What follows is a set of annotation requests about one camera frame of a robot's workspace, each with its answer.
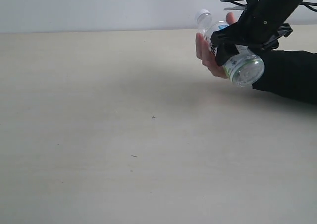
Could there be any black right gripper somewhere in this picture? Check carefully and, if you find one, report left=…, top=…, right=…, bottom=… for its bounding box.
left=210, top=0, right=294, bottom=66

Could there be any lime label water bottle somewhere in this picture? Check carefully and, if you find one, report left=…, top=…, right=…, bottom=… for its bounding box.
left=195, top=9, right=265, bottom=87

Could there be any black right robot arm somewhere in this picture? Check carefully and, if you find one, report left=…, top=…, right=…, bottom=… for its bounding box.
left=209, top=0, right=314, bottom=66

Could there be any black sleeved forearm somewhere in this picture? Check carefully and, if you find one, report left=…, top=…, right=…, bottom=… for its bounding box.
left=252, top=50, right=317, bottom=105

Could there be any person's open hand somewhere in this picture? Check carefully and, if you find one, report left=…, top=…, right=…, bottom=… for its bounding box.
left=195, top=10, right=236, bottom=79

